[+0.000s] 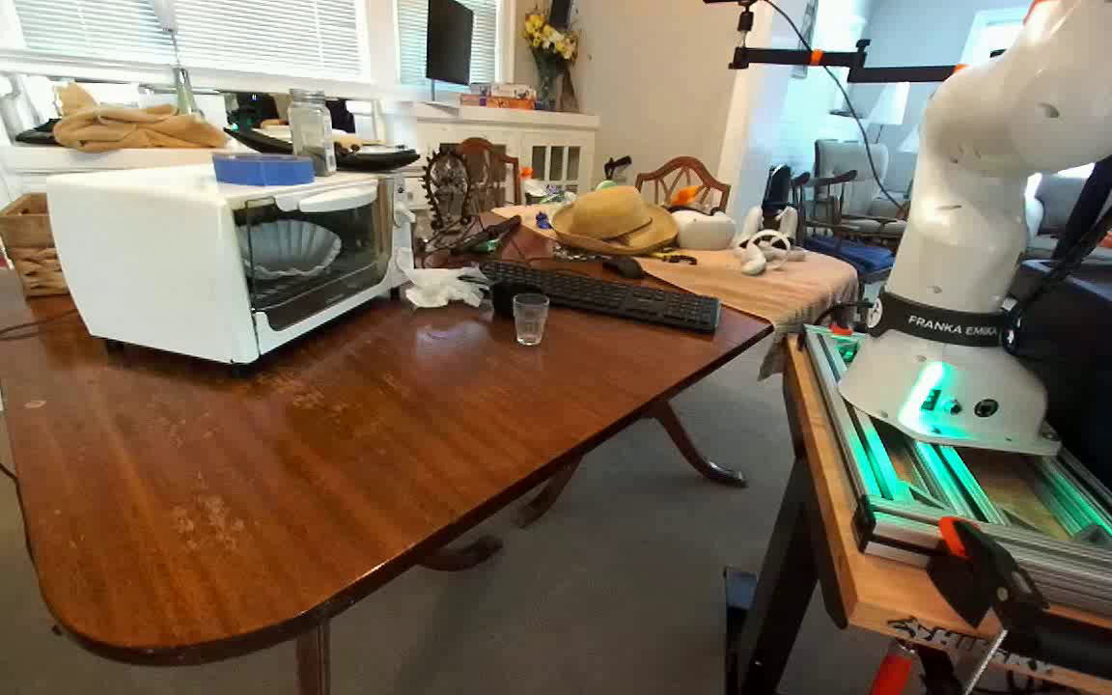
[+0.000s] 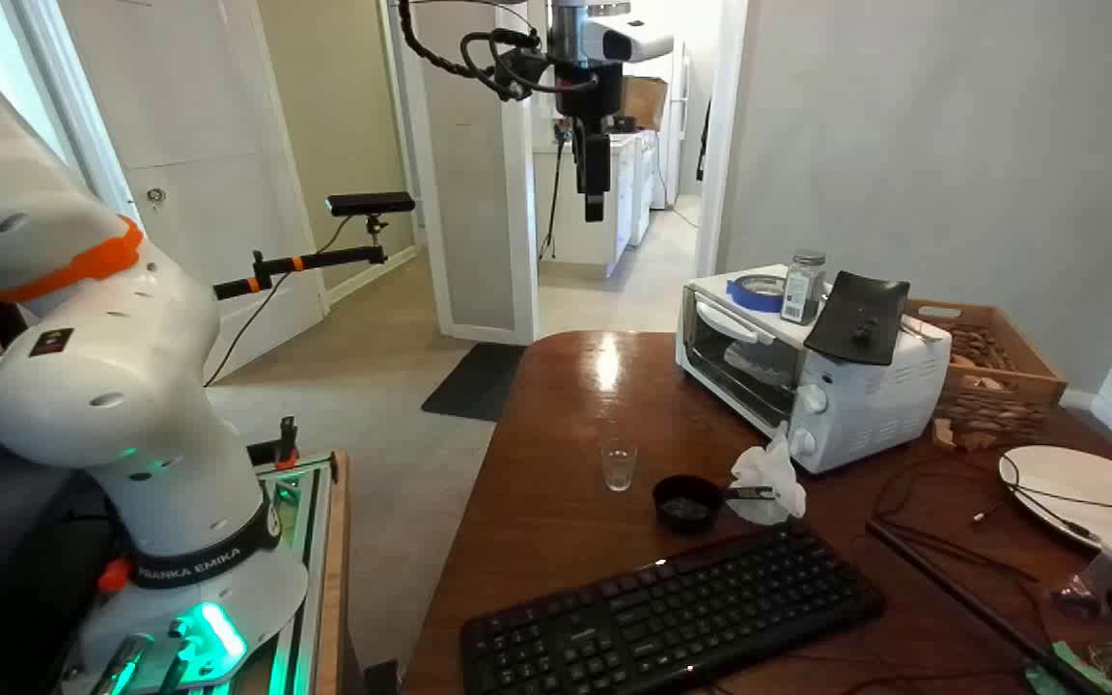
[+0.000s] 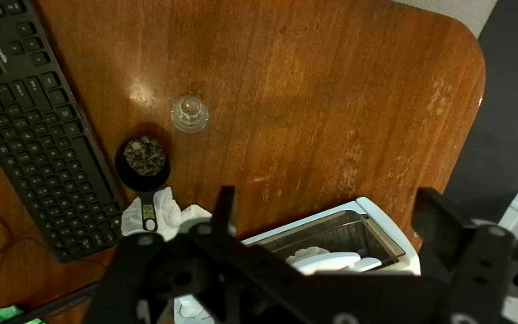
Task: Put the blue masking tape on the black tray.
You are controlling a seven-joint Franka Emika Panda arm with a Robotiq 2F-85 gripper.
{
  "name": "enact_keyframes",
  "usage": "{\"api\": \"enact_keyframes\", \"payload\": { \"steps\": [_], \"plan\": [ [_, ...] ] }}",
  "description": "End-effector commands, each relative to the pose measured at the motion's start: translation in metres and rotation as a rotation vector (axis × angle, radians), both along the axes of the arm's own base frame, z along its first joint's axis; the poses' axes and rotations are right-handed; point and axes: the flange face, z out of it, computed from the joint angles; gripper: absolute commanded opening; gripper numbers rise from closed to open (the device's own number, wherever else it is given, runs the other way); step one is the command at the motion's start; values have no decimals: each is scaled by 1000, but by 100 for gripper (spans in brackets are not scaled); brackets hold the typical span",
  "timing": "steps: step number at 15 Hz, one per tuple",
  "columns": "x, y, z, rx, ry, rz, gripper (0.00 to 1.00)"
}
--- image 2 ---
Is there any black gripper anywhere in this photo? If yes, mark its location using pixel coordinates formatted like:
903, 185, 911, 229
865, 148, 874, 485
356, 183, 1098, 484
548, 0, 625, 225

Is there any blue masking tape roll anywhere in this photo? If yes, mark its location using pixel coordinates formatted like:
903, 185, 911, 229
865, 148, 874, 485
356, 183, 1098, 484
726, 275, 785, 311

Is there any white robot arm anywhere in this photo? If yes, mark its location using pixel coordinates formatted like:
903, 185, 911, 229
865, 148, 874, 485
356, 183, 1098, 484
0, 98, 307, 695

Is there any black tray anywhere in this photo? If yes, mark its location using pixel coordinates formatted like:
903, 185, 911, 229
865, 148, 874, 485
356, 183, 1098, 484
802, 269, 909, 365

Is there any dark floor mat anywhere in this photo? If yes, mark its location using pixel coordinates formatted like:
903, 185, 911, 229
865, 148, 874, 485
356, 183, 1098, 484
419, 345, 522, 419

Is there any small clear plastic cup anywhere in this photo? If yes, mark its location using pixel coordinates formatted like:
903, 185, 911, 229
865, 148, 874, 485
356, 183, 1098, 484
603, 449, 638, 494

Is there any crumpled white tissue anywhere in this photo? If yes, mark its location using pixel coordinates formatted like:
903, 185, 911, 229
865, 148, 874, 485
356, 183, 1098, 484
726, 431, 807, 526

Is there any white toaster oven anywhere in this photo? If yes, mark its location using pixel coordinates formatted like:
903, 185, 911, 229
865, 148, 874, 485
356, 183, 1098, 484
676, 262, 948, 475

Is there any black measuring scoop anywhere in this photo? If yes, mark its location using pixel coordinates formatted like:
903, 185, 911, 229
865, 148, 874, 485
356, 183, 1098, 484
652, 475, 767, 538

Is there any wooden crate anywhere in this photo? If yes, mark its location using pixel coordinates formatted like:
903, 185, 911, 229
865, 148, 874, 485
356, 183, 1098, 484
909, 299, 1066, 449

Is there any black computer keyboard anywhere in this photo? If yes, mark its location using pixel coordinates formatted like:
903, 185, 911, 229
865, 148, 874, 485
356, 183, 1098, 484
459, 520, 885, 695

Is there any white round plate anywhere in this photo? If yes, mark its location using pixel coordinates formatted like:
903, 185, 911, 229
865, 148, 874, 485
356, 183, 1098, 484
997, 443, 1112, 557

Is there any black camera on stand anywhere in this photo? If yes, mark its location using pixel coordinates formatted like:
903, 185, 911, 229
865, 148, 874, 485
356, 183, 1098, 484
212, 192, 417, 301

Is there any black cable on table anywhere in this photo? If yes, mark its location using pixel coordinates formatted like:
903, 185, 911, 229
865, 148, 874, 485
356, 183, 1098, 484
865, 449, 1112, 670

